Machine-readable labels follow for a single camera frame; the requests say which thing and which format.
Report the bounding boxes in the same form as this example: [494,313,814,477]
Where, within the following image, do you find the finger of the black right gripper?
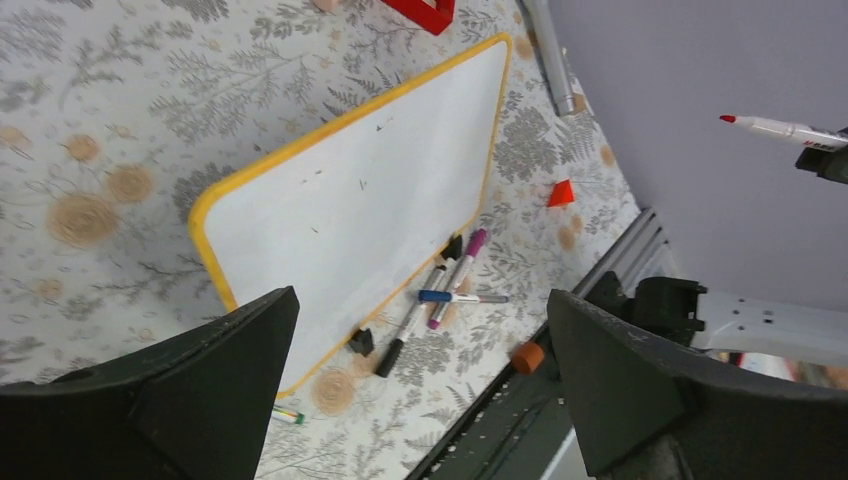
[795,127,847,184]

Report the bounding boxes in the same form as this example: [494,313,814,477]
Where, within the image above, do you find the red triangular block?
[547,179,576,208]

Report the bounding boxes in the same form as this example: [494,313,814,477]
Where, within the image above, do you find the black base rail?
[407,359,572,479]

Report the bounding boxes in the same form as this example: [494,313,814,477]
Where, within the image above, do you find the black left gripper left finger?
[1,287,300,479]

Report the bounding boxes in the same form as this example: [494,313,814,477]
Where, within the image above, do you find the magenta capped whiteboard marker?
[427,229,488,330]

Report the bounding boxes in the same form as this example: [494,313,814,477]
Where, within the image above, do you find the red capped whiteboard marker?
[720,115,847,152]

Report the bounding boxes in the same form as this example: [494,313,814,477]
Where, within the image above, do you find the yellow framed whiteboard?
[187,33,512,397]

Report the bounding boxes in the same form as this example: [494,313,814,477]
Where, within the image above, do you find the red rectangular plastic box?
[383,0,456,36]

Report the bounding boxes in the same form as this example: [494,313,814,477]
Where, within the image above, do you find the silver toy microphone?
[523,0,576,117]

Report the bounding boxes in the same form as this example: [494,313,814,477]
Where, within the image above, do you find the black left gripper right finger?
[547,290,847,479]

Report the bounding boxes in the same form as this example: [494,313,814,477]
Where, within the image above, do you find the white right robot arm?
[584,208,847,367]

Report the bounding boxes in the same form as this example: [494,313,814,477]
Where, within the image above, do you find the pink toy microphone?
[312,0,341,13]

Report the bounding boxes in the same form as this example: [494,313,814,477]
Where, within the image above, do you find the black capped whiteboard marker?
[374,265,447,378]

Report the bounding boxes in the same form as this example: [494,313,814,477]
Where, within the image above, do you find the brown cylinder block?
[510,341,545,375]

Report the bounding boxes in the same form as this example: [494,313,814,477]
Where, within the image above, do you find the blue capped whiteboard marker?
[418,290,510,304]

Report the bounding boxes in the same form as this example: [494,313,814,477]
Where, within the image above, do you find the green capped whiteboard marker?
[271,405,305,425]

